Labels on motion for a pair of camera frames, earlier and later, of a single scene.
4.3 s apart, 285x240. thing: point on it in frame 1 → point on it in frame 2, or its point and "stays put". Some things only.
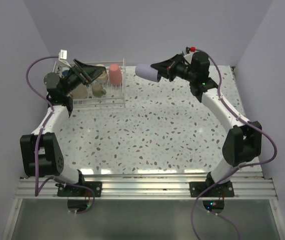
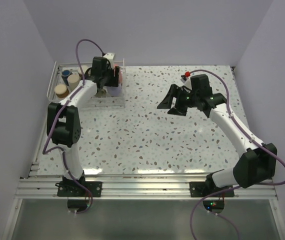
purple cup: x=145 y=71 → x=115 y=91
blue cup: x=65 y=72 stays put
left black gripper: x=91 y=72 → x=114 y=80
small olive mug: x=98 y=90 stays put
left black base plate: x=64 y=190 stays put
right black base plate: x=220 y=190 stays put
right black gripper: x=171 y=64 → x=167 y=102
